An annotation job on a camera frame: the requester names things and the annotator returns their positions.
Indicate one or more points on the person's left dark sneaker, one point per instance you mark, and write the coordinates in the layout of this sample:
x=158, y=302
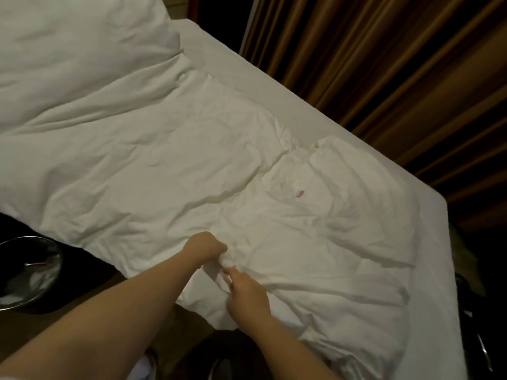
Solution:
x=144, y=366

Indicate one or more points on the black office chair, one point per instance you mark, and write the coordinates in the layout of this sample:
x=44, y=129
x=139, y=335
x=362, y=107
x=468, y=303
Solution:
x=479, y=336

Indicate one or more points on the brown curtain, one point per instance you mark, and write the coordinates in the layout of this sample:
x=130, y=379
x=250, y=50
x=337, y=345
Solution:
x=380, y=75

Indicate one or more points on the white duvet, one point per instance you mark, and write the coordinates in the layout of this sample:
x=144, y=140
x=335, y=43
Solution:
x=238, y=194

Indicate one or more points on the person's right forearm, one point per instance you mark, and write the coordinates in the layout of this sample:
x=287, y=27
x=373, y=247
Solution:
x=293, y=356

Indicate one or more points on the black trash bin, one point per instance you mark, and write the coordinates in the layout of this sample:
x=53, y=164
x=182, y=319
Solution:
x=28, y=273

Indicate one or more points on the person's right hand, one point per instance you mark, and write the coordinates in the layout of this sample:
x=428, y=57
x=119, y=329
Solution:
x=247, y=300

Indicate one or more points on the person's left hand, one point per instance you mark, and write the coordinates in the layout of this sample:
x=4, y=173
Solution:
x=204, y=249

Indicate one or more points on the person's left forearm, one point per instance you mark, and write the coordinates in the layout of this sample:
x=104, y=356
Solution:
x=95, y=328

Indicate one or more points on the white bed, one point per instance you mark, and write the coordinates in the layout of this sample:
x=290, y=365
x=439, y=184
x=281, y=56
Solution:
x=333, y=122

